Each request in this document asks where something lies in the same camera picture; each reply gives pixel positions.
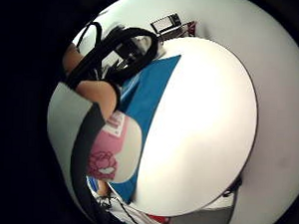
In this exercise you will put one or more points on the dark framed screen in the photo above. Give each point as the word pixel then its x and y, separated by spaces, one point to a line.
pixel 166 23

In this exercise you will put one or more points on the pink white rose-print packet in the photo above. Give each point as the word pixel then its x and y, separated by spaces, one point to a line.
pixel 116 150

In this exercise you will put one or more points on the red box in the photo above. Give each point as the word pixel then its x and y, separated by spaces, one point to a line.
pixel 191 28

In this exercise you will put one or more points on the white papers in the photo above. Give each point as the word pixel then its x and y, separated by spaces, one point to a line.
pixel 133 215

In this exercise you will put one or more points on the red object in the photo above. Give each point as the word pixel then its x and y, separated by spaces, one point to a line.
pixel 161 222

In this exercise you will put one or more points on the blue cloth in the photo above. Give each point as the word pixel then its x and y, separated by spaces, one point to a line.
pixel 146 98

